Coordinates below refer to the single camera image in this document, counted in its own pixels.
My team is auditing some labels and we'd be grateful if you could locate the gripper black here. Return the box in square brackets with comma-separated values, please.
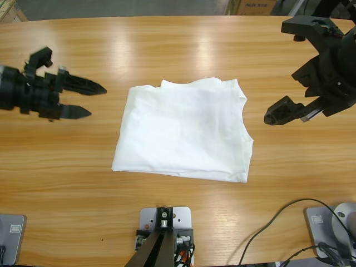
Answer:
[263, 26, 356, 127]
[0, 65, 108, 121]

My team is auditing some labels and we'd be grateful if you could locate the white t-shirt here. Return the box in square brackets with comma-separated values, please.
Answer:
[111, 77, 255, 184]

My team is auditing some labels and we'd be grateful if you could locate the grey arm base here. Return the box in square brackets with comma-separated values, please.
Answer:
[0, 213, 28, 266]
[304, 202, 356, 258]

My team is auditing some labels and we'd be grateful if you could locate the cardboard box with AUX print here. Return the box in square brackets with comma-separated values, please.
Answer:
[235, 0, 279, 16]

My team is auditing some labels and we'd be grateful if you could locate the wooden crate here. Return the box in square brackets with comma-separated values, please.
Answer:
[0, 0, 29, 23]

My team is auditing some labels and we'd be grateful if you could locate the long black cable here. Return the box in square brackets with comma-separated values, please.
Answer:
[226, 198, 353, 266]

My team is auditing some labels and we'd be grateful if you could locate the grey metal frame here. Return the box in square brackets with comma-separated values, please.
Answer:
[288, 0, 308, 17]

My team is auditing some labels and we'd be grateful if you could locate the black cable with plug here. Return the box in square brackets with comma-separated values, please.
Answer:
[279, 241, 356, 267]

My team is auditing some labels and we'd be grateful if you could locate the black side bracket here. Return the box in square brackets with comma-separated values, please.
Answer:
[174, 227, 195, 247]
[135, 229, 153, 250]

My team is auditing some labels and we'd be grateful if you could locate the black post clamp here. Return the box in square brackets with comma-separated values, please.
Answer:
[154, 206, 175, 234]

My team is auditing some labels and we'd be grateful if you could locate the orange and black cable bundle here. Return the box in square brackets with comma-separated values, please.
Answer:
[174, 244, 196, 267]

